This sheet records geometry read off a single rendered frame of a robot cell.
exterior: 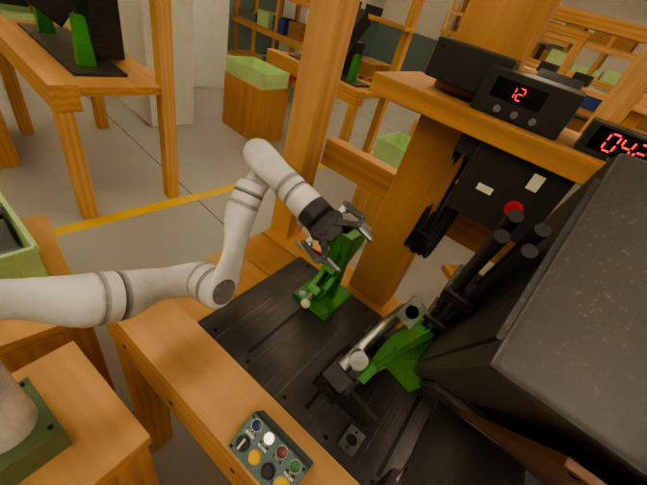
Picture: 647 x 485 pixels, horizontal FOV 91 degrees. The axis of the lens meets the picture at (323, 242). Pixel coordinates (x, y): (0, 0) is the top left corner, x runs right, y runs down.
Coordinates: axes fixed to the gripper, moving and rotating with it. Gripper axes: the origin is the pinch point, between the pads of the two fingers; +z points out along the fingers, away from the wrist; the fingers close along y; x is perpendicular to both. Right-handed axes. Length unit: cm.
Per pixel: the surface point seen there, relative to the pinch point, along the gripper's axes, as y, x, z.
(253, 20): 185, 424, -484
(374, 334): -9.2, 10.7, 15.9
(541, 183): 32.6, -8.7, 14.5
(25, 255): -61, 2, -57
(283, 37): 190, 401, -396
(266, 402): -37.4, 6.6, 10.2
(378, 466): -27.1, 7.3, 35.9
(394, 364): -9.1, -3.7, 20.7
